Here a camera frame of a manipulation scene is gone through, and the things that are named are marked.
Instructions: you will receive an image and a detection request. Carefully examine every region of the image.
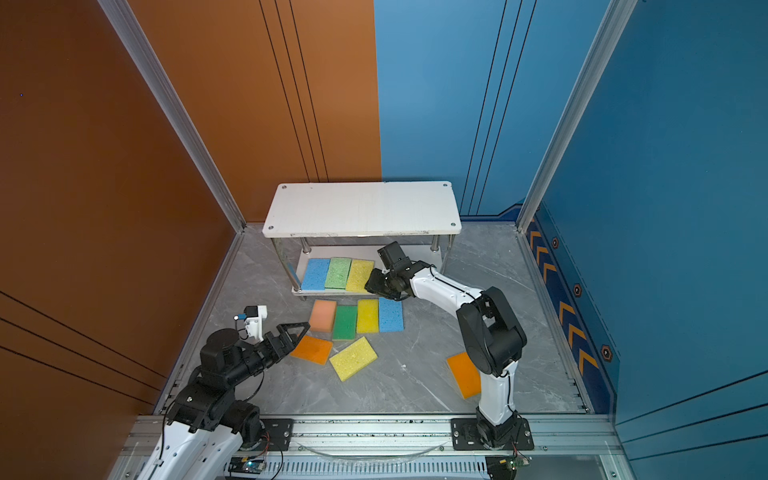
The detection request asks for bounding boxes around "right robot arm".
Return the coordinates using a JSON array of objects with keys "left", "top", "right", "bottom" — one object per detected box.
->
[{"left": 365, "top": 242, "right": 534, "bottom": 451}]

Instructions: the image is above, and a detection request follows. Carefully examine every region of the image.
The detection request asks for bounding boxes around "green circuit board left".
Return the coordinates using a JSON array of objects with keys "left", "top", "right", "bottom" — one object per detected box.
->
[{"left": 227, "top": 457, "right": 266, "bottom": 476}]

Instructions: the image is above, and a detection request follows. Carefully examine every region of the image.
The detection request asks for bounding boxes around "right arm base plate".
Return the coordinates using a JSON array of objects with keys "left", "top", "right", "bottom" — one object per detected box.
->
[{"left": 450, "top": 415, "right": 535, "bottom": 451}]

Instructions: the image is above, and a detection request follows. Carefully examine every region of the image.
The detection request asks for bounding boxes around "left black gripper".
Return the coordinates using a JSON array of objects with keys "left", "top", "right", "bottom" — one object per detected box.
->
[{"left": 226, "top": 321, "right": 309, "bottom": 391}]

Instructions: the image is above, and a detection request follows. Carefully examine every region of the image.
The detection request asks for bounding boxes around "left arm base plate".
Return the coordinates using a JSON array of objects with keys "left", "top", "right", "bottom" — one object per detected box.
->
[{"left": 240, "top": 418, "right": 294, "bottom": 452}]

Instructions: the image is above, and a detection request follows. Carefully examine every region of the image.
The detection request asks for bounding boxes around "bright yellow sponge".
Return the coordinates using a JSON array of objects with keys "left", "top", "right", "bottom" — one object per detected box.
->
[{"left": 356, "top": 299, "right": 379, "bottom": 334}]

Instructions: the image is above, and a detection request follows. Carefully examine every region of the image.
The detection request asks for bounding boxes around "white two-tier shelf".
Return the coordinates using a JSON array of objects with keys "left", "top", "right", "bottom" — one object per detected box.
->
[{"left": 262, "top": 180, "right": 462, "bottom": 297}]

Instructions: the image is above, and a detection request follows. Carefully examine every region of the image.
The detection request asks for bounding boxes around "dark green sponge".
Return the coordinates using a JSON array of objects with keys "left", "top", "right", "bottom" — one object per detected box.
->
[{"left": 332, "top": 305, "right": 357, "bottom": 341}]

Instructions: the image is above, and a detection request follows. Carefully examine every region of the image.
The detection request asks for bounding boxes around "circuit board right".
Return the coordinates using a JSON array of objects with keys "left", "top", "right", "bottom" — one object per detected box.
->
[{"left": 485, "top": 456, "right": 530, "bottom": 480}]

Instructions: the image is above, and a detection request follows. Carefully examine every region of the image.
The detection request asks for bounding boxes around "orange sponge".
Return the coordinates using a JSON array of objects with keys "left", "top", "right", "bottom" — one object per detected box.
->
[
  {"left": 446, "top": 352, "right": 481, "bottom": 399},
  {"left": 291, "top": 335, "right": 333, "bottom": 365}
]

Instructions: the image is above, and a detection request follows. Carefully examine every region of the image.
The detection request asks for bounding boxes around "orange sponge right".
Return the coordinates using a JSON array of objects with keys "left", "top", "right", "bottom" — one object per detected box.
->
[{"left": 446, "top": 352, "right": 481, "bottom": 399}]

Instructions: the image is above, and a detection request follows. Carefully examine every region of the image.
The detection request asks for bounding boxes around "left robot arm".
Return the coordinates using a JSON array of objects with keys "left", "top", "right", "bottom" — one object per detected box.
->
[{"left": 138, "top": 322, "right": 310, "bottom": 479}]

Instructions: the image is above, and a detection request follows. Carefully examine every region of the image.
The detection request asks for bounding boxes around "light green sponge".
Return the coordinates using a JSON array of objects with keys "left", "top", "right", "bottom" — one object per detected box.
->
[{"left": 324, "top": 257, "right": 352, "bottom": 291}]

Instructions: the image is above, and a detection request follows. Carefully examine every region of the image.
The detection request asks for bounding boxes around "pale yellow sponge row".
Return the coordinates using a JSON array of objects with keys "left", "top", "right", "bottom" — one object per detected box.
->
[{"left": 345, "top": 259, "right": 375, "bottom": 294}]

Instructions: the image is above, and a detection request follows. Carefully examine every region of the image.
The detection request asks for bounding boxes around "pink sponge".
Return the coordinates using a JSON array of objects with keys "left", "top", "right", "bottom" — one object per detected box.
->
[{"left": 309, "top": 299, "right": 337, "bottom": 333}]

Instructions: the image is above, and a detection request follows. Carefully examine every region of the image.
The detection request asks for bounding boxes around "blue sponge row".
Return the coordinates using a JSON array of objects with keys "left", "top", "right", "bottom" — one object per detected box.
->
[
  {"left": 378, "top": 297, "right": 404, "bottom": 333},
  {"left": 301, "top": 258, "right": 331, "bottom": 292}
]

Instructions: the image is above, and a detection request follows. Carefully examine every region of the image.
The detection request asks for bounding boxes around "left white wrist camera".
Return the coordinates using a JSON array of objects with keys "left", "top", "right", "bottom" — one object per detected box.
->
[{"left": 233, "top": 305, "right": 268, "bottom": 342}]

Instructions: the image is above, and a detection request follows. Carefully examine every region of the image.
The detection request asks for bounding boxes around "pale yellow sponge tilted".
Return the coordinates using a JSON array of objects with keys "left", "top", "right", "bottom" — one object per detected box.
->
[{"left": 330, "top": 337, "right": 378, "bottom": 382}]

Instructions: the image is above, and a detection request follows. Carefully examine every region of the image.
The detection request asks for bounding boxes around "orange sponge left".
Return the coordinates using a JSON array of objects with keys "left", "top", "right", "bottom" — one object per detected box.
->
[{"left": 291, "top": 335, "right": 333, "bottom": 365}]

